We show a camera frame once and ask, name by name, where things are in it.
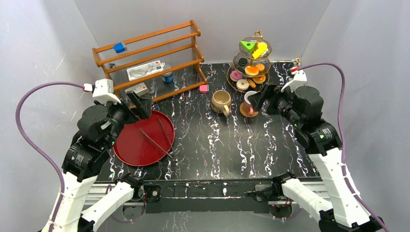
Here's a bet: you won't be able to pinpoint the beige mug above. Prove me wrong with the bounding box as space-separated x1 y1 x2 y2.
211 90 232 116

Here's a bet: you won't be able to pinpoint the dark red round tray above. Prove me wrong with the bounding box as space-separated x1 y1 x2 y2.
113 110 172 167

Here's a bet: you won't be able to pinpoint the round biscuit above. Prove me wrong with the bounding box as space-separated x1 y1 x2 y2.
248 79 256 88
255 63 265 73

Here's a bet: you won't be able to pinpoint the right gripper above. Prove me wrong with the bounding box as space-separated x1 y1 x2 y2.
247 82 301 127

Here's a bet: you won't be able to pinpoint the metal tongs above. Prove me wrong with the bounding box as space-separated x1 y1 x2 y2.
139 113 177 161

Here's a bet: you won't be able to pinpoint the white cream donut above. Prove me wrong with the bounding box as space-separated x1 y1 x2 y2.
236 79 249 91

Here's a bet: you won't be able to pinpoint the blue jar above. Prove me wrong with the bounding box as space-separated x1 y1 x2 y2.
162 72 174 84

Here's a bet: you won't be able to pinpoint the glass three-tier dessert stand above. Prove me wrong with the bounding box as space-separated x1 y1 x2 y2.
227 31 273 93

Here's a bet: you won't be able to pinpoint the blue block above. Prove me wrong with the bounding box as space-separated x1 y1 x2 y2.
113 42 127 54

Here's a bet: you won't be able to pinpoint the green cake wedge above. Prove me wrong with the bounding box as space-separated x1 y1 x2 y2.
239 41 257 54

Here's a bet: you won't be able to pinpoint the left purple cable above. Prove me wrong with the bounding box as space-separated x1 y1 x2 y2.
15 81 87 232

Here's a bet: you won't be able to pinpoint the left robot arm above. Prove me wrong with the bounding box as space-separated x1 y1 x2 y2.
42 90 152 232

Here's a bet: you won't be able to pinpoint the orange donut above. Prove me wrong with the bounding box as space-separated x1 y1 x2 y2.
245 65 259 76
252 75 266 84

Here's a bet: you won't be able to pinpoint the pink white mug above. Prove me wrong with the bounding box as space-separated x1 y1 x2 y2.
243 91 256 114

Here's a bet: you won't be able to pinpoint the woven coaster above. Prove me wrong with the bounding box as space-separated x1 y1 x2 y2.
210 104 225 114
239 103 259 118

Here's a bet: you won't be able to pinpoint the black sandwich cookie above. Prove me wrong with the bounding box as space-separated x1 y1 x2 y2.
238 58 248 66

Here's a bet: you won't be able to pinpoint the pink donut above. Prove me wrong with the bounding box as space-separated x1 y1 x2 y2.
230 70 243 82

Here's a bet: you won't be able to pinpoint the yellow cake slice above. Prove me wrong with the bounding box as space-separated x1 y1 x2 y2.
252 42 269 58

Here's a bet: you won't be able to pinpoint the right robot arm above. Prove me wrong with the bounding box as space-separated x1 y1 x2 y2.
246 84 382 232

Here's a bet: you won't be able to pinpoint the pink eraser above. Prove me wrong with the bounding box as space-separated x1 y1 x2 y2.
199 85 209 93

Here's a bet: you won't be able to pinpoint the small white box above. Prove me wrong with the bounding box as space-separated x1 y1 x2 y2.
125 83 149 96

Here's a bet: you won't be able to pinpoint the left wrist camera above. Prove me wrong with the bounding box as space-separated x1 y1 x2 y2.
83 79 121 105

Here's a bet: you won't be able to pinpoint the black base frame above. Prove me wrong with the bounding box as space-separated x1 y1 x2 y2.
144 178 272 214

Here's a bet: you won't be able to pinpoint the wooden three-tier shelf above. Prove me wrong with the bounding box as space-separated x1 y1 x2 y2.
92 20 207 108

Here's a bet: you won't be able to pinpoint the white flat package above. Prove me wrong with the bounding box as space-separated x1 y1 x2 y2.
127 60 165 81

